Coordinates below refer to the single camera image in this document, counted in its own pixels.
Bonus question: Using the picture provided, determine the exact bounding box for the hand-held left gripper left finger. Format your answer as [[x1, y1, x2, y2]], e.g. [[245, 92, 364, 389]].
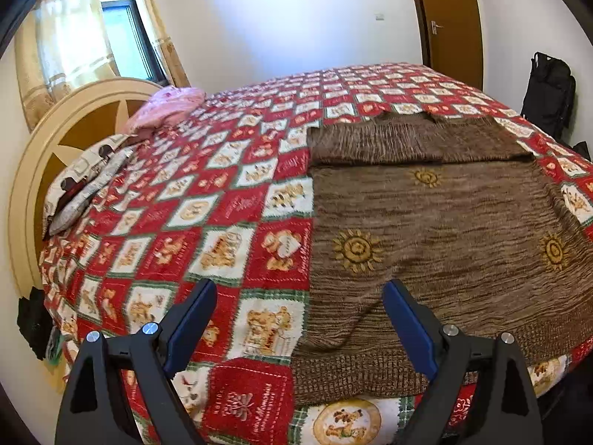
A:
[[54, 279, 218, 445]]

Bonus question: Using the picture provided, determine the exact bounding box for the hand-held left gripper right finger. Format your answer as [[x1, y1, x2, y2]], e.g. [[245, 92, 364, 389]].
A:
[[382, 279, 544, 445]]

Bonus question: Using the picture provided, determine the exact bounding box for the brown knitted sweater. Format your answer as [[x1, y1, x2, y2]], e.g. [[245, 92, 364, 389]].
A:
[[292, 112, 593, 406]]

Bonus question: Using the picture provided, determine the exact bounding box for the red checkered printed blanket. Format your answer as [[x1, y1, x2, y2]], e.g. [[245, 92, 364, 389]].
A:
[[39, 62, 593, 445]]

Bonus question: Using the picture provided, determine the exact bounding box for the grey patterned cushion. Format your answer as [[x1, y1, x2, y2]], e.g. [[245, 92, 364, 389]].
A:
[[47, 146, 140, 237]]

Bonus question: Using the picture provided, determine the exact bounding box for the black cloth bag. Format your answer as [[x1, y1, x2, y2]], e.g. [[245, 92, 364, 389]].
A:
[[16, 286, 54, 362]]

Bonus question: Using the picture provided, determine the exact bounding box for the white printed pillow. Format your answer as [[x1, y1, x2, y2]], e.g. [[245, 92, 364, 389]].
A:
[[44, 133, 135, 223]]

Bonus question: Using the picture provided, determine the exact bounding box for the pink pillow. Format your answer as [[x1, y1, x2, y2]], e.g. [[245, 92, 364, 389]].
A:
[[126, 86, 205, 137]]

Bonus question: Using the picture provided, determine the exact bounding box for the cream round headboard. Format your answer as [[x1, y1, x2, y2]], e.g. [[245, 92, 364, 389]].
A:
[[8, 78, 163, 297]]

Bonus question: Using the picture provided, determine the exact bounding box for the black suitcase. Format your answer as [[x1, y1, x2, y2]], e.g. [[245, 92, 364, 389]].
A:
[[520, 52, 577, 140]]

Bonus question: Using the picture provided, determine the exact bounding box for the window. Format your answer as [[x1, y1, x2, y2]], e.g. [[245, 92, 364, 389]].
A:
[[97, 0, 168, 86]]

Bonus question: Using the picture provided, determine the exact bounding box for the yellow sheer curtain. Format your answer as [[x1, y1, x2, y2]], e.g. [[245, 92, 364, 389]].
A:
[[14, 0, 123, 133], [136, 0, 191, 89]]

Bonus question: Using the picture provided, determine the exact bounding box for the brown wooden door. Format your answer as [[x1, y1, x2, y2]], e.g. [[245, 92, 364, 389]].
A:
[[405, 0, 485, 91]]

